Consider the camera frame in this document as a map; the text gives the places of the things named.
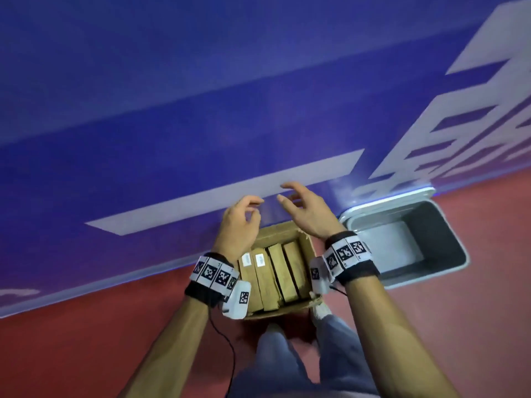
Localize person's right forearm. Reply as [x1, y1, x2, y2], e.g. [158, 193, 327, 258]
[344, 277, 457, 398]

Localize black wristband with marker tiles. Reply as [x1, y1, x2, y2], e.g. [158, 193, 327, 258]
[323, 231, 381, 286]
[184, 252, 241, 307]

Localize person's left forearm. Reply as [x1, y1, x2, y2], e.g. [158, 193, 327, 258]
[120, 296, 210, 398]

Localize blue printed barrier board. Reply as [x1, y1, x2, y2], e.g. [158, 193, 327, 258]
[0, 0, 531, 320]

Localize large torn cardboard box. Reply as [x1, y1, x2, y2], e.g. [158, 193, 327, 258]
[236, 221, 324, 322]

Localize person's grey trousers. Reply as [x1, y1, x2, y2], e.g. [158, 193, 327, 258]
[238, 312, 378, 398]

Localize person's right hand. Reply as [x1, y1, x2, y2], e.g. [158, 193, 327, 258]
[277, 181, 347, 241]

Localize person's right shoe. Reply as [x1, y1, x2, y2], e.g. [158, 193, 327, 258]
[311, 302, 332, 324]

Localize person's left hand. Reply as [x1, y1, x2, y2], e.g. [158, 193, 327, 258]
[211, 195, 265, 261]

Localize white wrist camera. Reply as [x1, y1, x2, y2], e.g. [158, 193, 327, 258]
[222, 279, 253, 320]
[309, 256, 332, 296]

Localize clear plastic storage bin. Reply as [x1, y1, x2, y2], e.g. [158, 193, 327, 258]
[346, 198, 470, 291]

